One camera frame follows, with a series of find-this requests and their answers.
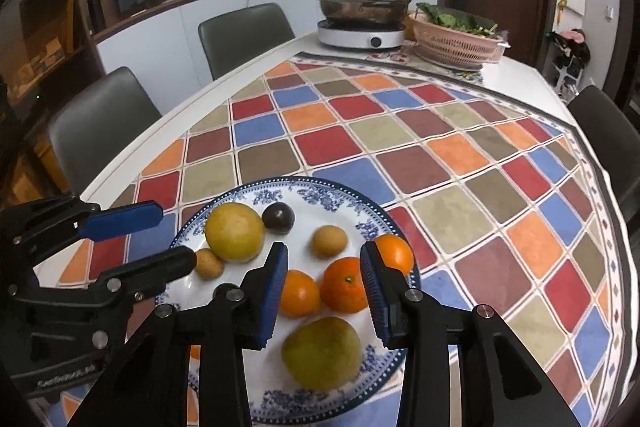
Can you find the orange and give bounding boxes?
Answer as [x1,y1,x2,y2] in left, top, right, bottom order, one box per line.
[374,233,415,278]
[280,269,321,319]
[320,257,371,314]

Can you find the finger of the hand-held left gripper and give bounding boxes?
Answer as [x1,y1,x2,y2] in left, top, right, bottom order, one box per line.
[0,196,164,268]
[7,247,197,308]

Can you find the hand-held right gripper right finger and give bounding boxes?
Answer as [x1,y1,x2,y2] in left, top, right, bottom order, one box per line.
[360,242,583,427]

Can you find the steel pot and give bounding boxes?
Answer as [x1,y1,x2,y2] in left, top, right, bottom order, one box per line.
[316,0,413,24]

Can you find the pink plastic basket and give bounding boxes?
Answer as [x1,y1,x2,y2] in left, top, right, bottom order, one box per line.
[410,12,511,68]

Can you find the grey dining chair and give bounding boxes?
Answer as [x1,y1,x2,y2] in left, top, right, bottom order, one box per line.
[566,85,637,208]
[48,67,163,195]
[198,3,296,80]

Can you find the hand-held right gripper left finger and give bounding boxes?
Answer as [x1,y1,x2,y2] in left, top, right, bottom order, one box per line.
[67,242,290,427]

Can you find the yellow pear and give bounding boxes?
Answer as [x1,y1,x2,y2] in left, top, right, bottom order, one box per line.
[205,203,266,263]

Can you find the large green pomelo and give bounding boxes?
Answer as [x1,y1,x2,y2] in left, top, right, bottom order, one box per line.
[281,317,362,392]

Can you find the blue patterned white plate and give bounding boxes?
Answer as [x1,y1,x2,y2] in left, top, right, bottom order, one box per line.
[165,176,421,425]

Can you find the colourful checked tablecloth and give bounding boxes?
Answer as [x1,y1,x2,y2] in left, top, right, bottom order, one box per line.
[30,61,626,427]

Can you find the white induction cooker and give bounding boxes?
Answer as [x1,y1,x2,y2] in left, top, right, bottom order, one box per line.
[317,19,406,50]

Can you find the green leafy vegetables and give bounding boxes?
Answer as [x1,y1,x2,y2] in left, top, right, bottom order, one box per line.
[416,3,501,38]

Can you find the rack with dark items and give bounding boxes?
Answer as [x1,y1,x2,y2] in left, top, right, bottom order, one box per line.
[547,28,592,95]

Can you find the black thermos bottle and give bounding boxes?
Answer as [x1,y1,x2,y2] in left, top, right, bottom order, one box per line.
[87,0,107,32]

